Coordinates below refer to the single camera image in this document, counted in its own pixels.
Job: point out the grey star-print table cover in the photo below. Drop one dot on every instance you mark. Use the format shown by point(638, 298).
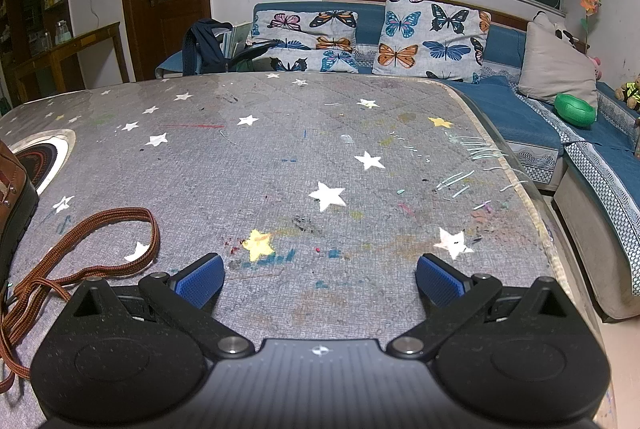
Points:
point(300, 149)

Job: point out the square butterfly-print cushion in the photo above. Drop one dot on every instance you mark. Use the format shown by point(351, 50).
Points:
point(425, 39)

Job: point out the round black induction cooktop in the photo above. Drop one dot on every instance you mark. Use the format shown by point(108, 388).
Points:
point(45, 159)

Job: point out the green round bowl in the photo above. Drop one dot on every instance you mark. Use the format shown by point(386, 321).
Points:
point(575, 109)

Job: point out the long butterfly-print cushion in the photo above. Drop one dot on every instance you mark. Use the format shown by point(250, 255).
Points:
point(300, 29)

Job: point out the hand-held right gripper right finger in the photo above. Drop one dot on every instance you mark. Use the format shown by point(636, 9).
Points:
point(440, 281)

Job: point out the pink plush toy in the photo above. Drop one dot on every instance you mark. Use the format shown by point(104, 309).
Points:
point(595, 66)

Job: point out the brown leather shoe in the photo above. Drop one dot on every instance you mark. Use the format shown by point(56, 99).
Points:
point(12, 189)

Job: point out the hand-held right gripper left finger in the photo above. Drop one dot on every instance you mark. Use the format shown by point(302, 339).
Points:
point(200, 281)

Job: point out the dark green bag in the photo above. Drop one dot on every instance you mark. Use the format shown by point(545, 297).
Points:
point(255, 54)

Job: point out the brown plush bear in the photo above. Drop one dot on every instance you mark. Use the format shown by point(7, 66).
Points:
point(631, 94)

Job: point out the stack of books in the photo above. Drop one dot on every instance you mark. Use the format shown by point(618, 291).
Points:
point(240, 36)

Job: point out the panda plush toy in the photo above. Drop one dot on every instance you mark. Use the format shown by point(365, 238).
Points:
point(565, 34)

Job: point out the brown shoelace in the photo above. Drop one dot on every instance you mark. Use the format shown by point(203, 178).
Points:
point(125, 211)

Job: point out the wooden side table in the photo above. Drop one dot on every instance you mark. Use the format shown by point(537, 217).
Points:
point(85, 40)

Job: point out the blue sofa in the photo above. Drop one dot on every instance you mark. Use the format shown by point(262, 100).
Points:
point(520, 129)

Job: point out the plain beige pillow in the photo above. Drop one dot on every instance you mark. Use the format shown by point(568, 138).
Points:
point(555, 64)

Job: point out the dark blue backpack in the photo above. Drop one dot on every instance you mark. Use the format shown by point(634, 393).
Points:
point(207, 49)

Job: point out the large glass jar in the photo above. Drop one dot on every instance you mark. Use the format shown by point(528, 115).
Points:
point(62, 33)

